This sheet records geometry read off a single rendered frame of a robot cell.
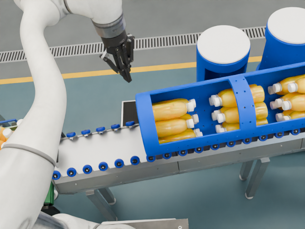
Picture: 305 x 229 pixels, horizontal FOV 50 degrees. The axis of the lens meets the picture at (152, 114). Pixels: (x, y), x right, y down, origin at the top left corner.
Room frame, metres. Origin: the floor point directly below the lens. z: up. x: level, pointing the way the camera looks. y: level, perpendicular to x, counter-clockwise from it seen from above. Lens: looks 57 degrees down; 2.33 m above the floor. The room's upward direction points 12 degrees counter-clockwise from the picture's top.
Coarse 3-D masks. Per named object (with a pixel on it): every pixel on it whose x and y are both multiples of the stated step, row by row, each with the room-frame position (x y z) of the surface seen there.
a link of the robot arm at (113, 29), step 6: (120, 18) 0.71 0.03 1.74; (96, 24) 0.71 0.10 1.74; (108, 24) 0.70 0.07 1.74; (114, 24) 0.70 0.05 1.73; (120, 24) 0.71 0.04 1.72; (96, 30) 0.72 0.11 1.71; (102, 30) 0.70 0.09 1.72; (108, 30) 0.70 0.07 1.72; (114, 30) 0.70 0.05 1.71; (120, 30) 0.71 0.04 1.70; (102, 36) 0.71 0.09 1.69; (108, 36) 0.70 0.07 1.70; (114, 36) 0.70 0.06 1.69
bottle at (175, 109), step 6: (174, 102) 0.78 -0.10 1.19; (180, 102) 0.78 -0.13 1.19; (156, 108) 0.77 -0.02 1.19; (162, 108) 0.76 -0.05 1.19; (168, 108) 0.76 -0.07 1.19; (174, 108) 0.75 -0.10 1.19; (180, 108) 0.75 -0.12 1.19; (186, 108) 0.75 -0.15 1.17; (156, 114) 0.74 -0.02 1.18; (162, 114) 0.74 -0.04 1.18; (168, 114) 0.74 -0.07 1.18; (174, 114) 0.73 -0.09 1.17; (180, 114) 0.73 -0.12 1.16; (156, 120) 0.73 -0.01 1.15
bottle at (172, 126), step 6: (162, 120) 0.74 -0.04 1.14; (168, 120) 0.73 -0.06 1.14; (174, 120) 0.72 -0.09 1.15; (180, 120) 0.71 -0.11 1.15; (186, 120) 0.72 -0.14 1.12; (156, 126) 0.71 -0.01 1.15; (162, 126) 0.70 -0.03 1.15; (168, 126) 0.70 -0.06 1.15; (174, 126) 0.69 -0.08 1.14; (180, 126) 0.69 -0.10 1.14; (186, 126) 0.69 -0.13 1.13; (162, 132) 0.68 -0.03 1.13; (168, 132) 0.68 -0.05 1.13; (174, 132) 0.68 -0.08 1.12; (180, 132) 0.68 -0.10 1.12
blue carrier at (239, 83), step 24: (264, 72) 0.82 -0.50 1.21; (288, 72) 0.88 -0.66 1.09; (144, 96) 0.82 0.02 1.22; (168, 96) 0.90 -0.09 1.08; (192, 96) 0.89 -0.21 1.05; (240, 96) 0.72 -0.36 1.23; (144, 120) 0.70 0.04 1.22; (216, 120) 0.78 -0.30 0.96; (240, 120) 0.64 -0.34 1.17; (288, 120) 0.62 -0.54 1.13; (144, 144) 0.64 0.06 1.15; (168, 144) 0.62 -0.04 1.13; (192, 144) 0.62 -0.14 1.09
